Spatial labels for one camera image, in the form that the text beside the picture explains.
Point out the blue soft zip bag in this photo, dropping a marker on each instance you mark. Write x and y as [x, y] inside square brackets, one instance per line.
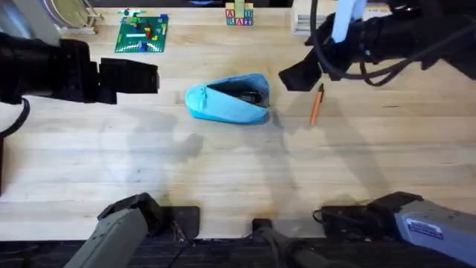
[223, 106]

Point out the right wrist upright plate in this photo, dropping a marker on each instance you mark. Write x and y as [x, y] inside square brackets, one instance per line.
[346, 18]

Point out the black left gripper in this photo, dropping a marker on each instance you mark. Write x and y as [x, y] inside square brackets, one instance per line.
[33, 70]

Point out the orange pen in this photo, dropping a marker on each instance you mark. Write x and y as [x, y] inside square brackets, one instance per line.
[317, 106]

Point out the green board with toy blocks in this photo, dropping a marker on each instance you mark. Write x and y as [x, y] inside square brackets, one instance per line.
[141, 37]

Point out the wooden peg rack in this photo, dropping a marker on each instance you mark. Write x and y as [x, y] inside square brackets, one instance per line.
[93, 16]

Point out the stack of alphabet blocks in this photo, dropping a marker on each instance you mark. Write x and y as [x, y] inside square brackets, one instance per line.
[239, 16]

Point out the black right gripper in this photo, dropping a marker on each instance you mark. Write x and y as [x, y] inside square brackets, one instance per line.
[386, 37]

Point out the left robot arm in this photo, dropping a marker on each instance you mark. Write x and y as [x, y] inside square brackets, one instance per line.
[115, 234]

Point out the white ribbed box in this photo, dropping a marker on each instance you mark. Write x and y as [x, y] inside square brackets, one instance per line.
[302, 22]

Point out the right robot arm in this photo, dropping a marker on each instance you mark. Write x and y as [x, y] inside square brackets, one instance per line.
[427, 227]

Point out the pale plate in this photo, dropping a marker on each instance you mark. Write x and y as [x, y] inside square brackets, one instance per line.
[68, 13]

